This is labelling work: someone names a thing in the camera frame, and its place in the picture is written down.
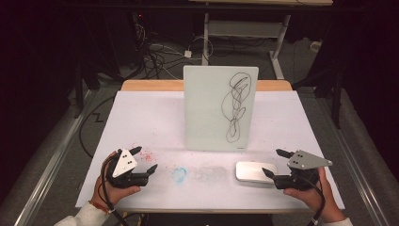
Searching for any person's right hand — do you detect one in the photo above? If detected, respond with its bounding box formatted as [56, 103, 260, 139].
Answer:
[283, 167, 346, 224]

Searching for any hand-held gripper cable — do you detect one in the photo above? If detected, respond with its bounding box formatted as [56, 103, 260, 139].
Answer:
[99, 154, 130, 226]
[297, 175, 327, 226]

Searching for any person's left hand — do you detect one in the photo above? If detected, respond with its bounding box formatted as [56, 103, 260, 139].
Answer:
[90, 150, 142, 211]

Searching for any right hand-held gripper cable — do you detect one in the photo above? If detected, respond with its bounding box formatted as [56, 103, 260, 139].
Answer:
[297, 175, 327, 226]

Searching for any white scribbled whiteboard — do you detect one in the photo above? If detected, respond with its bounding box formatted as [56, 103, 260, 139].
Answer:
[183, 65, 260, 153]

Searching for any white whiteboard eraser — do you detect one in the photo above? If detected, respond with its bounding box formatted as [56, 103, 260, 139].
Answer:
[235, 161, 279, 185]

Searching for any white metal desk frame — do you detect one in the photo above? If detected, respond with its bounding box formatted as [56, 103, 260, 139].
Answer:
[187, 0, 334, 80]

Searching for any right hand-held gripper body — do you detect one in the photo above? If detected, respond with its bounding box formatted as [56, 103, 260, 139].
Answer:
[272, 150, 333, 191]

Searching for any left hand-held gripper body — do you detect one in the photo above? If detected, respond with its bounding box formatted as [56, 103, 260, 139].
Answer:
[106, 149, 151, 189]

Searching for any red wrist bracelet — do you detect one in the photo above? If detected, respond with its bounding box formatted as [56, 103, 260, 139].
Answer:
[88, 200, 116, 215]

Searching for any aluminium floor rail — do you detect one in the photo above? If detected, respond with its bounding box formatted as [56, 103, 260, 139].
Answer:
[313, 90, 391, 226]
[12, 89, 97, 226]

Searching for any black stand leg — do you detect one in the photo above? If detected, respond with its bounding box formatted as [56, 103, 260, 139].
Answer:
[72, 60, 87, 120]

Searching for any left hand-held gripper cable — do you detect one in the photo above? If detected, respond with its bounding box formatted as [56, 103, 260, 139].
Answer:
[99, 154, 130, 226]

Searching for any tangle of floor cables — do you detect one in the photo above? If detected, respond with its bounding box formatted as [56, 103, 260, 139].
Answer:
[134, 12, 205, 81]

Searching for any black floor cable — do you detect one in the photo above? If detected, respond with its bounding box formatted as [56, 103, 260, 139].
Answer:
[78, 95, 116, 158]

